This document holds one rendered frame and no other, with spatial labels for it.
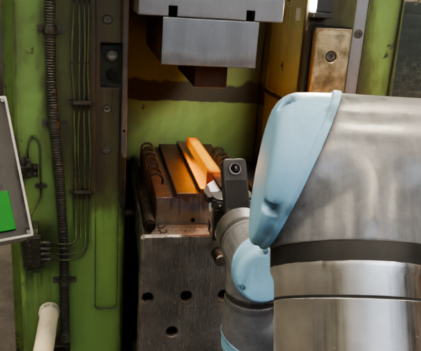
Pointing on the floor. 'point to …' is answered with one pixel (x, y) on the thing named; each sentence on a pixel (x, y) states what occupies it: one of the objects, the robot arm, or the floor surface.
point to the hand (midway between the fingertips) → (219, 180)
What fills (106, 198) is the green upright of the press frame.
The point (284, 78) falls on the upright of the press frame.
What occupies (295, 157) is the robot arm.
